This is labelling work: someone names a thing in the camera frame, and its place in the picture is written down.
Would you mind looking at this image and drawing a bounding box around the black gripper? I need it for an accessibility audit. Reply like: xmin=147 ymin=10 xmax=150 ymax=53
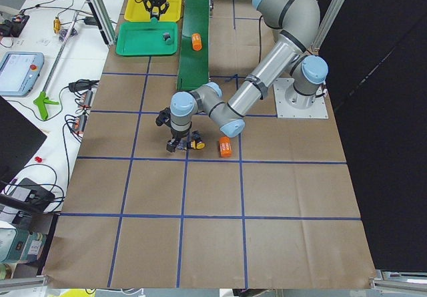
xmin=155 ymin=107 xmax=191 ymax=152
xmin=142 ymin=0 xmax=169 ymax=16

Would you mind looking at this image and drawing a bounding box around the yellow push button front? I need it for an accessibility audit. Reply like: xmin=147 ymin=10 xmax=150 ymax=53
xmin=177 ymin=139 xmax=205 ymax=151

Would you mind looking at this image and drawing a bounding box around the orange cylinder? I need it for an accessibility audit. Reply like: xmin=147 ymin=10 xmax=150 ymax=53
xmin=191 ymin=33 xmax=203 ymax=51
xmin=218 ymin=136 xmax=232 ymax=158

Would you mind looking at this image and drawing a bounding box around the yellow plastic tray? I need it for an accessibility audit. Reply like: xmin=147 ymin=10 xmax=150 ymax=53
xmin=124 ymin=0 xmax=182 ymax=22

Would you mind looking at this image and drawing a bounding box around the green plastic tray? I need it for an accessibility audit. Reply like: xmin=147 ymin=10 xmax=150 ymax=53
xmin=116 ymin=21 xmax=178 ymax=57

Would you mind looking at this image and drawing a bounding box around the black power adapter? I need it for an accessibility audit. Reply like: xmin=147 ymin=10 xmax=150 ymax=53
xmin=83 ymin=17 xmax=98 ymax=26

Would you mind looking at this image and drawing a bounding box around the green conveyor belt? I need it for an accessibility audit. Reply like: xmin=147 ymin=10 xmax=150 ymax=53
xmin=177 ymin=0 xmax=211 ymax=91

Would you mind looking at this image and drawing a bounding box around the gold resistor block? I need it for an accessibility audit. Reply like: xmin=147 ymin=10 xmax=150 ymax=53
xmin=53 ymin=17 xmax=62 ymax=33

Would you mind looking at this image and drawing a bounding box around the blue teach pendant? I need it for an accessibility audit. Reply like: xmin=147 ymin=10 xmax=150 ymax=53
xmin=1 ymin=51 xmax=45 ymax=97

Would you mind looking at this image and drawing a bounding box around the aluminium frame post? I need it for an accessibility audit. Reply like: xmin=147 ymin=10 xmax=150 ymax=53
xmin=85 ymin=0 xmax=116 ymax=46

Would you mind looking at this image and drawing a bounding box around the green handled reach grabber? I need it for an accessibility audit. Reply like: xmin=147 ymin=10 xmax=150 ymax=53
xmin=33 ymin=11 xmax=79 ymax=121

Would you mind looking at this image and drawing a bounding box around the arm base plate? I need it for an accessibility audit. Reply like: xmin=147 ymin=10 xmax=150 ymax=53
xmin=273 ymin=78 xmax=329 ymax=119

